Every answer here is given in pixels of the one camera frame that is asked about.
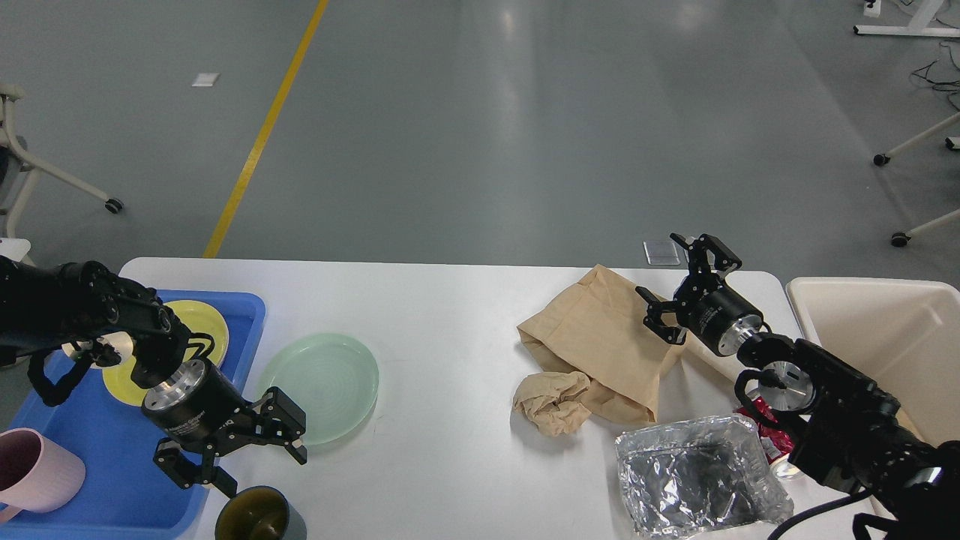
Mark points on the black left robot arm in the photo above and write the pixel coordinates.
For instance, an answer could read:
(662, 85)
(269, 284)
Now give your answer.
(58, 319)

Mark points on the crumpled brown paper ball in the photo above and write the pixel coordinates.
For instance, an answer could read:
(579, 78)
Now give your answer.
(552, 401)

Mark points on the red snack wrapper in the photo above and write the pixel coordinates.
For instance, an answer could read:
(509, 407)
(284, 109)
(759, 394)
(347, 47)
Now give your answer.
(776, 444)

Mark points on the white rolling chair left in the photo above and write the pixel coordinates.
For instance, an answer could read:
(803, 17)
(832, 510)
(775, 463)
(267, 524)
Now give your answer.
(34, 166)

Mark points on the yellow plate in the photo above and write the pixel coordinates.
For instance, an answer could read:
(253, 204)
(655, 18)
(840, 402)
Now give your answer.
(202, 322)

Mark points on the beige plastic bin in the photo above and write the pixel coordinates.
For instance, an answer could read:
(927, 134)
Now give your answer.
(904, 334)

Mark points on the dark green mug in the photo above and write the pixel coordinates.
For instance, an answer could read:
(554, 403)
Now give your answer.
(260, 512)

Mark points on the brown paper bag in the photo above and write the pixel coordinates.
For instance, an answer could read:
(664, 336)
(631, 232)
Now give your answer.
(596, 326)

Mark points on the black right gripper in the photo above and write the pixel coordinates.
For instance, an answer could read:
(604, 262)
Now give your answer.
(715, 313)

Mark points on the blue plastic tray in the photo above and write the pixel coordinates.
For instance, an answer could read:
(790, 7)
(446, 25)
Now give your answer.
(124, 495)

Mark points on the crumpled aluminium foil tray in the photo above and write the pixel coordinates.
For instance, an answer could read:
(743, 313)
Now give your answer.
(688, 477)

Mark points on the pink mug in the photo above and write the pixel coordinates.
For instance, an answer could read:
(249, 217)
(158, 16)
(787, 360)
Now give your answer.
(37, 474)

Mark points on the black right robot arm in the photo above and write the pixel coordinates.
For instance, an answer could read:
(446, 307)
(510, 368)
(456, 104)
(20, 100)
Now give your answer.
(844, 426)

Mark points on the small clear floor plate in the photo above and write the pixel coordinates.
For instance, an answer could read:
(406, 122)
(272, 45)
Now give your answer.
(662, 253)

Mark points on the light green plate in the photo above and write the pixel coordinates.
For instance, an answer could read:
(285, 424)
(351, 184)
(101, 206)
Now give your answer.
(334, 378)

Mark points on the white table base far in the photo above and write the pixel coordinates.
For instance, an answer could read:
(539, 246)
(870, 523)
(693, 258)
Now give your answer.
(907, 19)

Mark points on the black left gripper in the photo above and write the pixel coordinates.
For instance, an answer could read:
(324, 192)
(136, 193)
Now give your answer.
(200, 410)

